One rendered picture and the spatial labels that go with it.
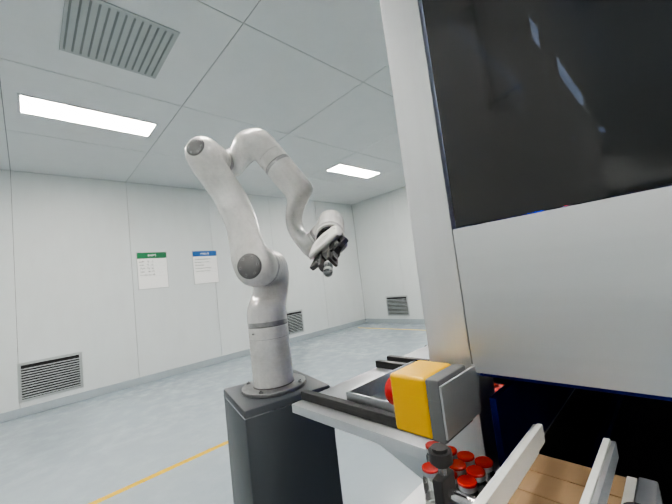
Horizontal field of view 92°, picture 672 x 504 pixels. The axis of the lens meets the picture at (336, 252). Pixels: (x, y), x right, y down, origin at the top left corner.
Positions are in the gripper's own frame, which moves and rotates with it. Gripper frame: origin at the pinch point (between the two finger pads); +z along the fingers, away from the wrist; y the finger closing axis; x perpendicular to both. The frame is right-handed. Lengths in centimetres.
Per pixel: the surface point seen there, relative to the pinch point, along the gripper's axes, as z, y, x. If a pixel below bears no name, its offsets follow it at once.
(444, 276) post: 28.7, 20.4, 3.5
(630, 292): 42, 34, 9
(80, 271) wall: -317, -361, -110
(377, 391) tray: 12.0, -10.2, 28.6
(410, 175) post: 19.5, 25.8, -8.5
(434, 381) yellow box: 40.9, 12.5, 6.4
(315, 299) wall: -534, -260, 218
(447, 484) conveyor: 51, 10, 6
